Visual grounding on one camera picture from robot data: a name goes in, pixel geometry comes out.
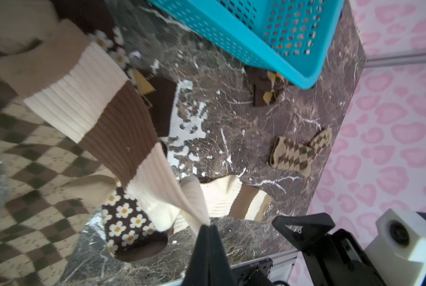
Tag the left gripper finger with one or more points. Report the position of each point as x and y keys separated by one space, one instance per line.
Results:
x=209 y=265

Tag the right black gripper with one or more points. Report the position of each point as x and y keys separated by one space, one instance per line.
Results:
x=332 y=259

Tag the cream brown striped sock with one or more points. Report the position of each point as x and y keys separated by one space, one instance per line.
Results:
x=226 y=196
x=72 y=84

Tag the dark brown argyle sock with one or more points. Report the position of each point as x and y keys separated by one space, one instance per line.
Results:
x=267 y=85

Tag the daisy sock in middle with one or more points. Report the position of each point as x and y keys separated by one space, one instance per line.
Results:
x=130 y=235

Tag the tan argyle sock right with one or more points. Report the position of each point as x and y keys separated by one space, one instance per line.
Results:
x=289 y=155

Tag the tan argyle sock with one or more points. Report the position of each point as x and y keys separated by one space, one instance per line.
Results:
x=40 y=223
x=289 y=155

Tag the tan argyle sock left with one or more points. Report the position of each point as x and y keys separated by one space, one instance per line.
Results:
x=40 y=223

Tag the teal plastic basket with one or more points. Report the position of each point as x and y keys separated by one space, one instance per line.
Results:
x=290 y=37

